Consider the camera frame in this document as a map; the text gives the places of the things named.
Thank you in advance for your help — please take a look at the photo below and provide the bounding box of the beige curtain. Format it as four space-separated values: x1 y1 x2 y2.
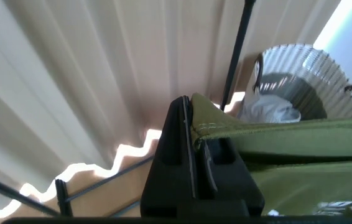
0 0 342 210

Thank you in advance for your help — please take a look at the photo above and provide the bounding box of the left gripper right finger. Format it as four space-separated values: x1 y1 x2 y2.
193 136 266 218

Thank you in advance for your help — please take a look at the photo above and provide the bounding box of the pale grey garment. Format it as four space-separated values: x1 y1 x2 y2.
236 93 302 124

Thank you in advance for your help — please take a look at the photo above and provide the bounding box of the white laundry basket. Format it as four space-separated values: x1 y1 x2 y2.
243 42 352 121

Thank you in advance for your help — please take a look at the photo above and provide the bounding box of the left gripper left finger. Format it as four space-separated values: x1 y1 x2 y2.
140 95 197 218

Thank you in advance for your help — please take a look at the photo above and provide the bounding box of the green long-sleeved shirt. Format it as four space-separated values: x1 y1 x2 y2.
190 92 352 217

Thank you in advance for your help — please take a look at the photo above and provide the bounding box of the black clothes rack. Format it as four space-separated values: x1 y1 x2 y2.
0 0 257 218

